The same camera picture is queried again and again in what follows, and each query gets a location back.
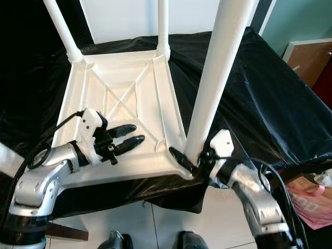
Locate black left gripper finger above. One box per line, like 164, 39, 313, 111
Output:
114, 135, 146, 157
109, 123, 139, 139

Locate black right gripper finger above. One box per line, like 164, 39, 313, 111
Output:
169, 147, 201, 175

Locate white plastic table top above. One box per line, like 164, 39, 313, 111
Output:
54, 49, 200, 188

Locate white plastic table leg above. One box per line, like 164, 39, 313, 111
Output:
156, 0, 171, 58
184, 0, 260, 164
43, 0, 84, 63
0, 143, 24, 177

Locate black right robot foot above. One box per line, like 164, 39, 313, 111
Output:
177, 231, 213, 249

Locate black robot foot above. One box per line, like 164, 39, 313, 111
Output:
177, 231, 213, 249
109, 231, 133, 249

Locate dark brown wooden piece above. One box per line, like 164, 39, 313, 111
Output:
47, 223, 89, 242

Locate black left robot foot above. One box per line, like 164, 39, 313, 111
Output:
109, 231, 133, 249

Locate black plastic table cover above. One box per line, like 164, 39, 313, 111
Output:
0, 27, 332, 218

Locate pink clear plastic bag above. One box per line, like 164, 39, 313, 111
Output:
283, 174, 332, 229

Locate dark red cloth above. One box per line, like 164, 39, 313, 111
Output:
311, 57, 332, 109

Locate white framed brown board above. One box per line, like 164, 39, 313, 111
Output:
283, 39, 332, 86

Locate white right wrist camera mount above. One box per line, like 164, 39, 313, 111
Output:
207, 130, 234, 179

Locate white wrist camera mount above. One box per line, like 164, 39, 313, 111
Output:
207, 130, 234, 179
80, 108, 109, 164

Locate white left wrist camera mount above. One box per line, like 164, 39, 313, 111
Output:
80, 108, 109, 164

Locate dark grey wall trim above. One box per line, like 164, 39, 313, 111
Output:
246, 0, 273, 32

